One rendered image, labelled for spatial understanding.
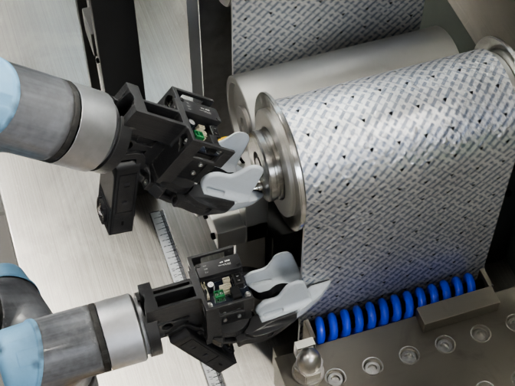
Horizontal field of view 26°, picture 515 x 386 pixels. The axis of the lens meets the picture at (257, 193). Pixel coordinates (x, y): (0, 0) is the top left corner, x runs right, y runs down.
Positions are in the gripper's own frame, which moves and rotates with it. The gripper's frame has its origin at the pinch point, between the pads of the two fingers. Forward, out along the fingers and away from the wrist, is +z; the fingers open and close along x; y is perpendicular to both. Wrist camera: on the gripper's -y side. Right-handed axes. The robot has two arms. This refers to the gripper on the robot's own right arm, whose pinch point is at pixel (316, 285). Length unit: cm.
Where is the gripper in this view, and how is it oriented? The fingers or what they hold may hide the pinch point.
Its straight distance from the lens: 125.4
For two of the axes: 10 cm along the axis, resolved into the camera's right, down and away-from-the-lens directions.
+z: 9.5, -2.5, 1.9
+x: -3.2, -7.5, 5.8
